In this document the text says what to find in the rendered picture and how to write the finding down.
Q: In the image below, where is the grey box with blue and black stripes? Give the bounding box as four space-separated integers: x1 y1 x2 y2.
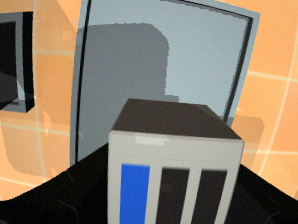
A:
106 99 245 224

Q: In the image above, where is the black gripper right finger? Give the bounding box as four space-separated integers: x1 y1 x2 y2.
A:
223 164 298 224

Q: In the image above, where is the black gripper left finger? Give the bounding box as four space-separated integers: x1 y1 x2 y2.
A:
0 144 109 224

